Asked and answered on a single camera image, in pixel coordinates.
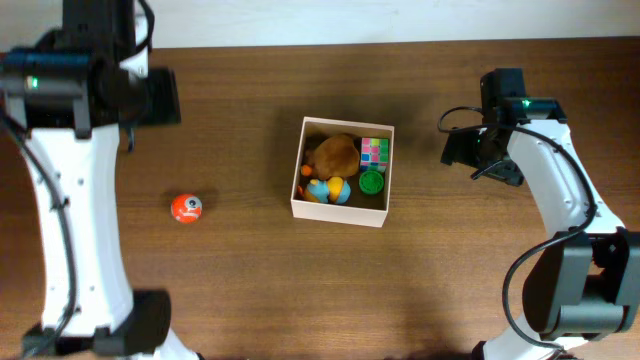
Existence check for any brown plush toy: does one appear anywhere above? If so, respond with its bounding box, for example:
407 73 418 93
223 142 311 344
301 134 360 181

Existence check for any green round toy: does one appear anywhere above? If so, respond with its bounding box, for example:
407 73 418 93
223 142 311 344
358 170 385 196

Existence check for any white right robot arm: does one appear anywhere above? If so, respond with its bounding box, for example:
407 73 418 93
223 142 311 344
438 96 639 359

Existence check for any red ball with grey face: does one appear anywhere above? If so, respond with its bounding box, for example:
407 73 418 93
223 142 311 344
171 194 203 224

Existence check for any pink cardboard box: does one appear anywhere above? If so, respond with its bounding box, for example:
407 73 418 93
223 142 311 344
290 116 395 228

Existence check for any orange and blue duck toy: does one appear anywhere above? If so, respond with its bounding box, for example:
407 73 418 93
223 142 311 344
297 177 351 205

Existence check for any colourful puzzle cube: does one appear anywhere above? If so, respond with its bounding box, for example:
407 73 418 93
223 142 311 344
360 138 390 173

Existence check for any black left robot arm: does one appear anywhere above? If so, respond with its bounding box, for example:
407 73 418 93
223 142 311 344
1 45 194 359

